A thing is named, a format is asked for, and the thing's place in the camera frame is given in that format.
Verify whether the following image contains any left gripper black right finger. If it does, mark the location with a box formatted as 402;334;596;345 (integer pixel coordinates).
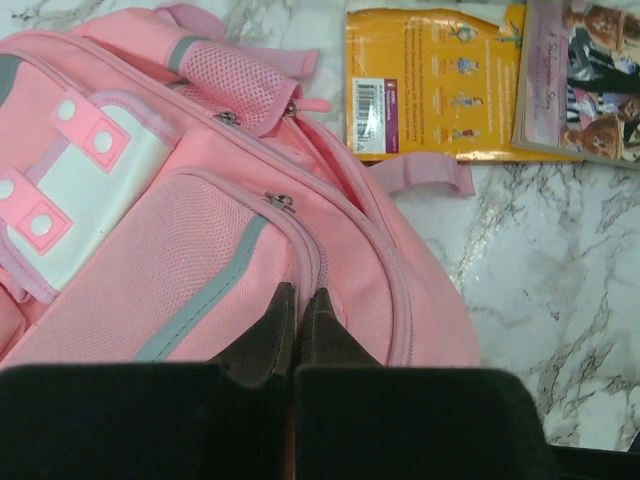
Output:
294;288;555;479

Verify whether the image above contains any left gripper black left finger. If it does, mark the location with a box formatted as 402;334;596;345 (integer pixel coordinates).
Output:
1;283;296;479

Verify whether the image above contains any pink student backpack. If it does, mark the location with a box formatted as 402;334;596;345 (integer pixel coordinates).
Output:
1;4;479;368

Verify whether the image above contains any orange card packet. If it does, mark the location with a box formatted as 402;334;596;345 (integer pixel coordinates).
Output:
345;2;561;163

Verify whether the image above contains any brown illustrated notebook packet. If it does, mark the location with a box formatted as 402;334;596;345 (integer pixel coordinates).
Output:
512;1;639;169

